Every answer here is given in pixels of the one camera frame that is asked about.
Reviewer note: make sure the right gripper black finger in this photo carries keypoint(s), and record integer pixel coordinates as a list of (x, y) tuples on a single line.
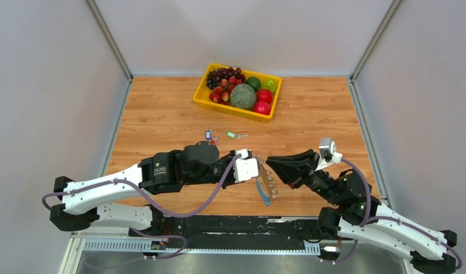
[(305, 160), (293, 177)]

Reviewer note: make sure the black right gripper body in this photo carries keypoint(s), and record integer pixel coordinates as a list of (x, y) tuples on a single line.
[(319, 182)]

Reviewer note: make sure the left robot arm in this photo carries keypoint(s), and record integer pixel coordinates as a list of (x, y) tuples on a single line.
[(124, 198)]

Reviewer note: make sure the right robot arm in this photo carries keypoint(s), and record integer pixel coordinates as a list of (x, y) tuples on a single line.
[(355, 214)]

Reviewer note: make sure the key with green tag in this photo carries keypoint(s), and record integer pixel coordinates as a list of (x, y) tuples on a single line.
[(235, 135)]

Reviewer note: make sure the red apple front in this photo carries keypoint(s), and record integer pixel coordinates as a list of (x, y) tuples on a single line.
[(262, 108)]

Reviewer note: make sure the red apple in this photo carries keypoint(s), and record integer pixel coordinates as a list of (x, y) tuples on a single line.
[(264, 95), (262, 108)]

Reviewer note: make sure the red cherry cluster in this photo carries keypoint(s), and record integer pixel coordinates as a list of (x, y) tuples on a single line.
[(221, 91)]

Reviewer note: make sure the green netted melon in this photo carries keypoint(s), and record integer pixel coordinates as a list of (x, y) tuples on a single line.
[(243, 96)]

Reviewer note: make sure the yellow plastic tray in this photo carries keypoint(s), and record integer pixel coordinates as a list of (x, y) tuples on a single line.
[(201, 96)]

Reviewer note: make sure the red apple rear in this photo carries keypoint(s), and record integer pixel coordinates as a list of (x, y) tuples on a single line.
[(264, 95)]

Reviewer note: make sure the dark purple grape bunch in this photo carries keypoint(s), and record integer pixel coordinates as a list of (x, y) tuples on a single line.
[(219, 76)]

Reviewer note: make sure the dark green lime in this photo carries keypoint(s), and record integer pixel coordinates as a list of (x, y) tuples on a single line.
[(254, 83)]

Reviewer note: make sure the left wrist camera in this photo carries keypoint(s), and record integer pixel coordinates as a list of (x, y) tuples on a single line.
[(247, 169)]

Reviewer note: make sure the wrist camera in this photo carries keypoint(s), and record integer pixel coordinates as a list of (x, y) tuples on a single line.
[(247, 169), (328, 151)]

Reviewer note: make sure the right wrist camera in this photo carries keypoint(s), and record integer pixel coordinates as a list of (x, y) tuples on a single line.
[(328, 151)]

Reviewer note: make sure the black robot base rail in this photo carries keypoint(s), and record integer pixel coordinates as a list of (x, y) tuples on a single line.
[(250, 234)]

